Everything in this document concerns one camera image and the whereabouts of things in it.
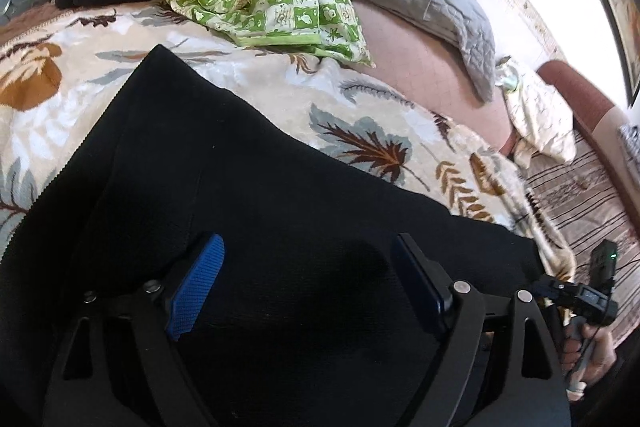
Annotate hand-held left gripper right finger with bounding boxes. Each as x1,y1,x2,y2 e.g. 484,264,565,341
392,233,573,427

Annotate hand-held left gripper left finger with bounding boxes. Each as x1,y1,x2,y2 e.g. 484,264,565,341
42,233,226,427

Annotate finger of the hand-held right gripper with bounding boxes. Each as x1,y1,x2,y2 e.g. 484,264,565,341
531,276,576,308

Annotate black pants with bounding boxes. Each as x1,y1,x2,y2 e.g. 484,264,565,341
0,44,546,427

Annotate person's right hand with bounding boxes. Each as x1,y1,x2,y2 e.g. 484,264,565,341
560,324,618,388

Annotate brown striped cloth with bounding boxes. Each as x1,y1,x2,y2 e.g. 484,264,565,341
520,127,640,348

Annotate cream crumpled cloth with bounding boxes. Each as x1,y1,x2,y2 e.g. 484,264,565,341
495,57,578,168

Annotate brown headboard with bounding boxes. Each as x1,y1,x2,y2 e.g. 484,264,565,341
537,59,618,142

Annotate small white green cloth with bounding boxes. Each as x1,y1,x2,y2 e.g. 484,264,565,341
495,56,523,95

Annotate pink bed sheet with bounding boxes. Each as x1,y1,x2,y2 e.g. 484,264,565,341
350,0,521,158

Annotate leaf print beige blanket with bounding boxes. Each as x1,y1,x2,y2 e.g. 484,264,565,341
0,0,576,288

